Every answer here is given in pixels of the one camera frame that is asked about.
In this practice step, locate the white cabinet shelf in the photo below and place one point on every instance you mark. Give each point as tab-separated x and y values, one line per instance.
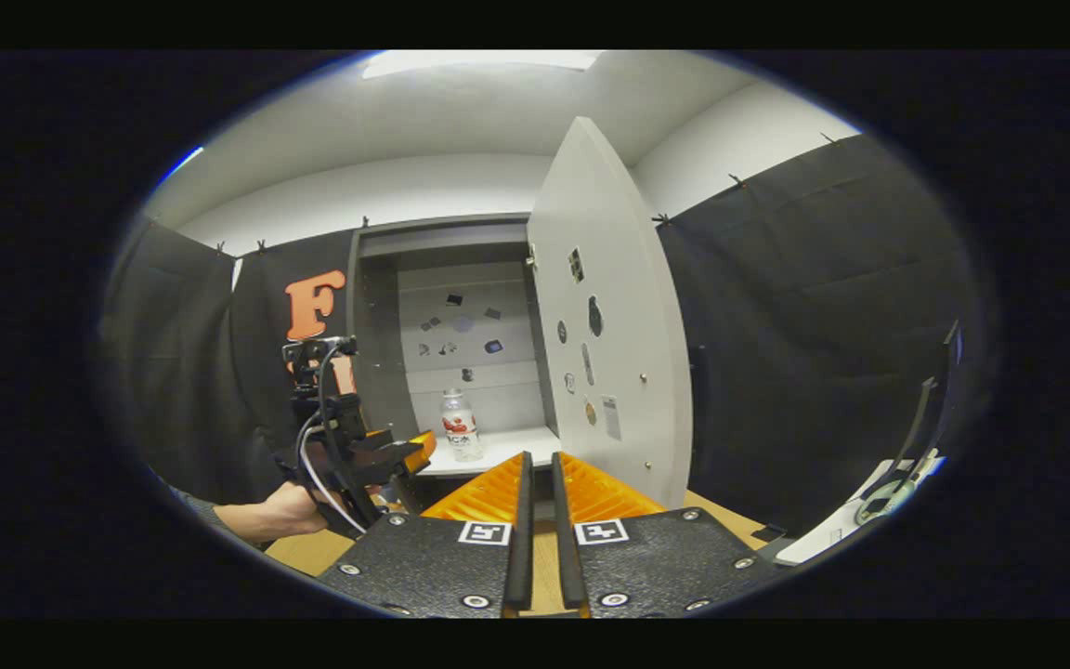
507	451

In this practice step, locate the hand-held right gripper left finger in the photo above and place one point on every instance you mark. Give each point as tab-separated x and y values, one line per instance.
521	557

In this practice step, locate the light grey cabinet door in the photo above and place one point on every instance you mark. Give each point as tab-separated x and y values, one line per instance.
619	279

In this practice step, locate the round grey object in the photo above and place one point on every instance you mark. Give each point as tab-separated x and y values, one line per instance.
874	509

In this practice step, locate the black backdrop cloth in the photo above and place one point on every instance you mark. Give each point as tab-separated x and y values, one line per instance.
823	325

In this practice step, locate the clear bottle with red label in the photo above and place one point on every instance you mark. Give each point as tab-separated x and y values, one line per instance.
461	432

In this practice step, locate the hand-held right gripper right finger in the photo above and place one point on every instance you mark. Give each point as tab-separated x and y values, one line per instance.
567	557

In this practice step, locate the thin black stand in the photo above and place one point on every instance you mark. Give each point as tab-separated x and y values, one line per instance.
951	362

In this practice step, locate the grey cabinet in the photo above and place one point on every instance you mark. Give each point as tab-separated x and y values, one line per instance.
377	353

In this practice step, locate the white sheet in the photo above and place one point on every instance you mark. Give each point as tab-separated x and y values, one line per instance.
832	534

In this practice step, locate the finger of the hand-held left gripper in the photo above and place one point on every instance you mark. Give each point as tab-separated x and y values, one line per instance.
419	451

